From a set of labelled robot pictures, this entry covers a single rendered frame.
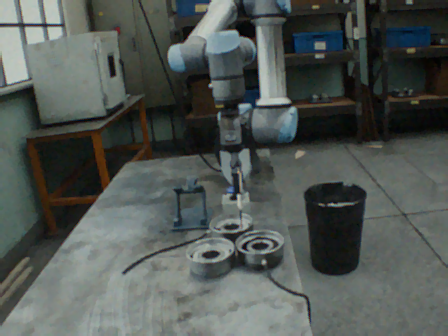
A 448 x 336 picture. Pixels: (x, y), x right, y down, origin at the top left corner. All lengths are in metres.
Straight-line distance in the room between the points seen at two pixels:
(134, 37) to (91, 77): 1.73
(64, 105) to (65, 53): 0.39
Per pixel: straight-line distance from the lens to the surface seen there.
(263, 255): 0.87
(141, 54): 4.74
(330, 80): 4.99
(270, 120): 1.34
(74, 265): 1.04
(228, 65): 0.94
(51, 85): 3.22
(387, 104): 4.59
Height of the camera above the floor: 1.28
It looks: 19 degrees down
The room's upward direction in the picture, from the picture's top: 7 degrees counter-clockwise
